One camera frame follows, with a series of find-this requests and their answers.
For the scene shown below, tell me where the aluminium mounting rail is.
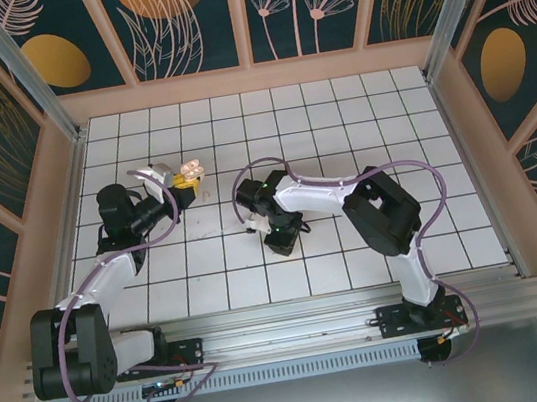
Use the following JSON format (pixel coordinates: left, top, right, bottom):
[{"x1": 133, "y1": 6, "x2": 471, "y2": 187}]
[{"x1": 15, "y1": 261, "x2": 537, "y2": 400}]

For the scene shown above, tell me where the cream earbud charging case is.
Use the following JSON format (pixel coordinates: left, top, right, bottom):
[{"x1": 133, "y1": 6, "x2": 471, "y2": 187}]
[{"x1": 176, "y1": 156, "x2": 208, "y2": 182}]

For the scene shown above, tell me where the grey slotted cable duct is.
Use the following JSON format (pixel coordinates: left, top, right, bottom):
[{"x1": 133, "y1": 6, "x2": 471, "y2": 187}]
[{"x1": 43, "y1": 337, "x2": 424, "y2": 402}]

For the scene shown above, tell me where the small green circuit board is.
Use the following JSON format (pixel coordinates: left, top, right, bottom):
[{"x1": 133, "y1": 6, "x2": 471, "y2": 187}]
[{"x1": 140, "y1": 373, "x2": 197, "y2": 401}]

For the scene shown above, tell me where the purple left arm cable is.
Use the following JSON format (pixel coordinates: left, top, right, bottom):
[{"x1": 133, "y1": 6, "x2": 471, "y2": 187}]
[{"x1": 32, "y1": 161, "x2": 224, "y2": 402}]

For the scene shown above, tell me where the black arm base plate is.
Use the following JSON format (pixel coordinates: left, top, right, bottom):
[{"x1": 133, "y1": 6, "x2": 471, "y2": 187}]
[
  {"x1": 112, "y1": 336, "x2": 209, "y2": 385},
  {"x1": 373, "y1": 293, "x2": 469, "y2": 341}
]

